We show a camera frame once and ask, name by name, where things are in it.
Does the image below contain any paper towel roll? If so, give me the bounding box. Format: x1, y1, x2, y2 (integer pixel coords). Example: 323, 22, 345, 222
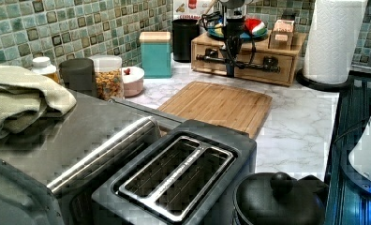
304, 0, 368, 84

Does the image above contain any pink white sugar bowl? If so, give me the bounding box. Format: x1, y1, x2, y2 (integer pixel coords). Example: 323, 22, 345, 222
122, 67, 144, 98

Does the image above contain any wooden drawer with black handle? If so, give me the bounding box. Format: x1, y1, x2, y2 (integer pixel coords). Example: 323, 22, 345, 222
191, 44, 298, 86

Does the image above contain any black kettle with knob lid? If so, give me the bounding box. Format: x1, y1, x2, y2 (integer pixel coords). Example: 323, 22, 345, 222
231, 172, 328, 225

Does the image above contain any black cylindrical container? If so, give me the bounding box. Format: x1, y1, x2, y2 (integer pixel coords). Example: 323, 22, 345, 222
171, 19, 200, 63

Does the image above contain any folded beige towel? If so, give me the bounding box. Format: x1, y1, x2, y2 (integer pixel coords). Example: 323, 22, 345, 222
0, 66, 76, 139

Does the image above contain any recipe poster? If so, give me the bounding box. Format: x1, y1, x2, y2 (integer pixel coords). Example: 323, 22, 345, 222
172, 0, 215, 20

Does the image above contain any white-capped amber bottle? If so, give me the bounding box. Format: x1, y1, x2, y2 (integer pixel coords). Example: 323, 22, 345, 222
32, 56, 59, 83

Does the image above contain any teal canister with wooden lid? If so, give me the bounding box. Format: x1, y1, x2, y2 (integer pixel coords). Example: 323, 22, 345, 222
140, 32, 171, 79

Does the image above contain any glass cereal jar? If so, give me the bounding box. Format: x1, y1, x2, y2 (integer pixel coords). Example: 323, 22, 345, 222
91, 55, 125, 100

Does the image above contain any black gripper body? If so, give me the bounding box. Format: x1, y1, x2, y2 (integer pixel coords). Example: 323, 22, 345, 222
222, 7, 245, 60

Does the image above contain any wooden drawer cabinet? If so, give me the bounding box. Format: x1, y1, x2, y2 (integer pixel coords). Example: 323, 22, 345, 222
190, 30, 307, 87

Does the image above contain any bamboo cutting board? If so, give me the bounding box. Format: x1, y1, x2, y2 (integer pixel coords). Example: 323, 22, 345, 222
157, 82, 273, 139

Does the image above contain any dark grey cup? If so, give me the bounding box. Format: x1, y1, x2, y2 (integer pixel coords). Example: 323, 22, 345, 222
59, 58, 97, 98

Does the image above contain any blue plate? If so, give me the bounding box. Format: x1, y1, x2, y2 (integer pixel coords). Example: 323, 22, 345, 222
207, 28, 268, 41

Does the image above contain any grey toaster oven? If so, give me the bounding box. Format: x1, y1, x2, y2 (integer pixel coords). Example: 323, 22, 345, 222
0, 93, 183, 225

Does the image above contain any black paper towel holder base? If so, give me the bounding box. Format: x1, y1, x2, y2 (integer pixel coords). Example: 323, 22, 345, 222
295, 69, 353, 93

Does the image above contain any small brown box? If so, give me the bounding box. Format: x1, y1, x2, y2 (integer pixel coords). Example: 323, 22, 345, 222
269, 20, 294, 50

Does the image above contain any red white green toy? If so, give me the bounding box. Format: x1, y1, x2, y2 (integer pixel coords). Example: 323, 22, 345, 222
245, 18, 266, 36

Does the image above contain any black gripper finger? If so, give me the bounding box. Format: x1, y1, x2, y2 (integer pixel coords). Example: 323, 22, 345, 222
226, 59, 234, 77

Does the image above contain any black two-slot toaster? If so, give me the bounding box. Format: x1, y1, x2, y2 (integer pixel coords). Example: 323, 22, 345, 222
92, 120, 257, 225

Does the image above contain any black cable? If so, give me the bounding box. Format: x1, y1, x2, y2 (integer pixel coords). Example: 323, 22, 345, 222
332, 116, 370, 146

